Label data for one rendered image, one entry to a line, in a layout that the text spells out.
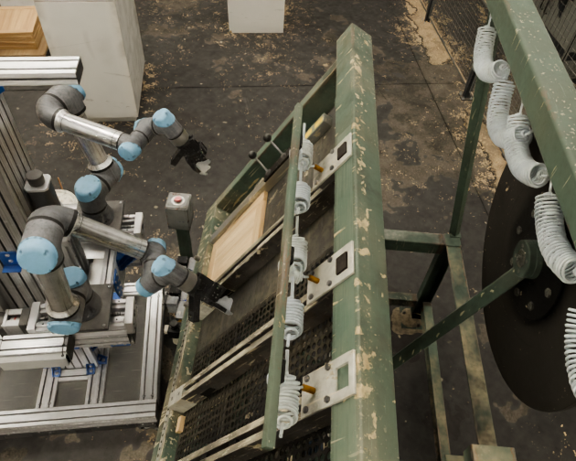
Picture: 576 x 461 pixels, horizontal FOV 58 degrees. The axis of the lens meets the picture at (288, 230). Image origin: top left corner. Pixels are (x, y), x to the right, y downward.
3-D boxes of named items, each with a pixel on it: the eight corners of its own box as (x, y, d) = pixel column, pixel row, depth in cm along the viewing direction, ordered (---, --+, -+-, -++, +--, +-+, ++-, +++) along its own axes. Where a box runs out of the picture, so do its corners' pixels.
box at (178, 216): (173, 213, 293) (169, 191, 280) (194, 215, 293) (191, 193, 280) (168, 230, 286) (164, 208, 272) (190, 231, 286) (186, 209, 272)
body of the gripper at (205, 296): (228, 289, 192) (203, 273, 186) (216, 310, 190) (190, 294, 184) (218, 285, 198) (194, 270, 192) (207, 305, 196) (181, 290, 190)
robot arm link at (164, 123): (154, 108, 208) (171, 105, 203) (170, 127, 216) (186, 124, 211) (146, 123, 204) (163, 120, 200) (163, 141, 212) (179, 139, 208)
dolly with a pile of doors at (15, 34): (6, 33, 536) (-6, 5, 513) (58, 33, 542) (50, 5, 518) (-9, 68, 497) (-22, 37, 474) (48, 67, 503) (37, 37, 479)
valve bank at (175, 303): (177, 269, 291) (172, 242, 273) (203, 272, 291) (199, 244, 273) (156, 351, 259) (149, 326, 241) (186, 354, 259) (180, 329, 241)
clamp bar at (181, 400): (186, 393, 214) (132, 376, 205) (383, 256, 136) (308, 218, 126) (182, 417, 207) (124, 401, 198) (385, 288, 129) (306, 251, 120)
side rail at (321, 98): (235, 207, 286) (217, 198, 281) (367, 62, 213) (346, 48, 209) (233, 215, 282) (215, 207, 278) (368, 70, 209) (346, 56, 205)
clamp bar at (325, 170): (205, 305, 241) (156, 286, 232) (377, 148, 163) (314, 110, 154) (200, 324, 235) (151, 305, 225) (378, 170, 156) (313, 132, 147)
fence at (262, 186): (218, 238, 267) (211, 235, 266) (332, 117, 205) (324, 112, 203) (217, 245, 264) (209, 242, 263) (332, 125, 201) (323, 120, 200)
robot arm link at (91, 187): (74, 209, 241) (66, 188, 230) (90, 189, 249) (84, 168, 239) (97, 216, 239) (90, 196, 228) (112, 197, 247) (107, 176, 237)
